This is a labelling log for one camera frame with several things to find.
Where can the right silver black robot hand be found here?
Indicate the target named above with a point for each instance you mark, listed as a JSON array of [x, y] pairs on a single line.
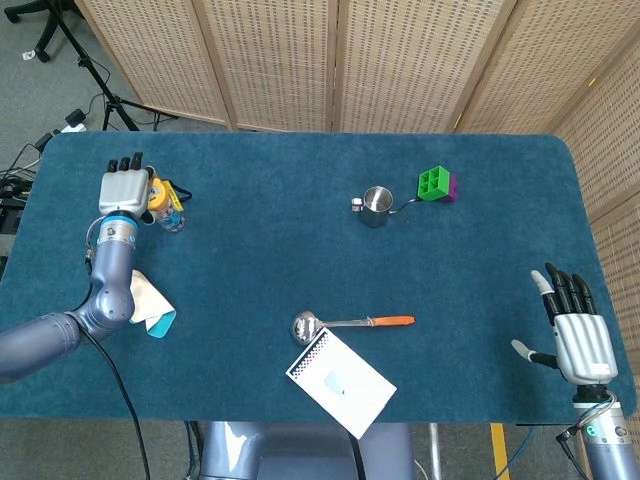
[[585, 345]]

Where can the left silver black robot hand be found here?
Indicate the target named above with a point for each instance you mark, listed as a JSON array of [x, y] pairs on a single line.
[[122, 192]]

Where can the yellow tape measure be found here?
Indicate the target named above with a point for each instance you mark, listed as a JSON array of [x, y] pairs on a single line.
[[160, 195]]

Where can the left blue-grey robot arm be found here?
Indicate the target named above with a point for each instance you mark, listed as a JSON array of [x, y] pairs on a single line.
[[112, 265]]

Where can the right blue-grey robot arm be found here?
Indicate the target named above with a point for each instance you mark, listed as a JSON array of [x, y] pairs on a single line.
[[605, 450]]

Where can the clear cartoon print jar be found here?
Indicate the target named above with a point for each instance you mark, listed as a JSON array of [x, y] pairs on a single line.
[[172, 220]]

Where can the white power strip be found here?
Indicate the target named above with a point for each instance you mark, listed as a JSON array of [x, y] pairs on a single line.
[[75, 120]]

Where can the white and teal cloth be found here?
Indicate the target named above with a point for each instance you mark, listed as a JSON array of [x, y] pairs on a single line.
[[150, 300]]

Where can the black tripod stand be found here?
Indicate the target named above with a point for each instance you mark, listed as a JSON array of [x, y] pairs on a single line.
[[87, 65]]

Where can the small white floor scrap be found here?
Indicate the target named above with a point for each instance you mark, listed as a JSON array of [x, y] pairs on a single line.
[[28, 55]]

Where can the black office chair base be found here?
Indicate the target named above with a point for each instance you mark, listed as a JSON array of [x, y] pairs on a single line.
[[44, 37]]

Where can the metal table leg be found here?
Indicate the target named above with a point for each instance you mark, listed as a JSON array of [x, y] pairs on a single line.
[[435, 450]]

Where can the blue carpet table mat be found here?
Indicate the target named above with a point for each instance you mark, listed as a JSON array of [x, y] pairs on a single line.
[[300, 260]]

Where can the purple plastic block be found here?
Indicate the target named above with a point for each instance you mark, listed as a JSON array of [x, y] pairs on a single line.
[[454, 192]]

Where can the wicker folding screen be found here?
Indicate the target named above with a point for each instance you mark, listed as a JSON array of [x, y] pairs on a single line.
[[280, 60]]

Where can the green plastic compartment block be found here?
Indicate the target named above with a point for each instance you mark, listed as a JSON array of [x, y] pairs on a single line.
[[432, 182]]

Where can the white box checker print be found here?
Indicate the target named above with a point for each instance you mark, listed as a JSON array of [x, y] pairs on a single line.
[[345, 385]]

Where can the steel gooseneck pitcher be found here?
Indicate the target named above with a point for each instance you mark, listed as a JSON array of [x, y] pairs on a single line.
[[375, 207]]

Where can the blue-grey robot torso base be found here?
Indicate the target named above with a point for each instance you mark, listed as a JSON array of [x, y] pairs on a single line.
[[300, 450]]

